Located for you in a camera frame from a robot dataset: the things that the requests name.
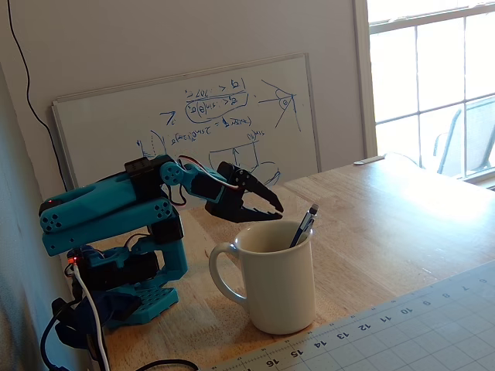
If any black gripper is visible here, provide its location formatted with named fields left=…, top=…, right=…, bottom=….
left=203, top=161, right=285, bottom=224

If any dark blue pen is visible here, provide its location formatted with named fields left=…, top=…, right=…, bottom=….
left=288, top=203, right=320, bottom=249

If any white ceramic mug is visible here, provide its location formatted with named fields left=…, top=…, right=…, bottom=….
left=208, top=220, right=317, bottom=335

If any whiteboard with blue writing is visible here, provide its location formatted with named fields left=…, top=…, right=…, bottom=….
left=51, top=53, right=322, bottom=190

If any dark blue table clamp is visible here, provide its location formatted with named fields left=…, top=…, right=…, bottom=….
left=53, top=291, right=142, bottom=349

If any grey gridded cutting mat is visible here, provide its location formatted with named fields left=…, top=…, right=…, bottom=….
left=207, top=260, right=495, bottom=371

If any white framed window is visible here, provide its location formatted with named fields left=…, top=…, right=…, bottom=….
left=353, top=0, right=495, bottom=186

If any grey outdoor chair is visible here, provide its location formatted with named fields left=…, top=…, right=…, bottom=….
left=432, top=95, right=495, bottom=179

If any thin black cable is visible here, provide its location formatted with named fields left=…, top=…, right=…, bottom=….
left=133, top=359, right=200, bottom=371

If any white usb cable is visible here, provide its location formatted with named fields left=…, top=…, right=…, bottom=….
left=73, top=264, right=111, bottom=371

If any black wall cable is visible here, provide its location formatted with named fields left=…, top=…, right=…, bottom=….
left=6, top=0, right=69, bottom=190

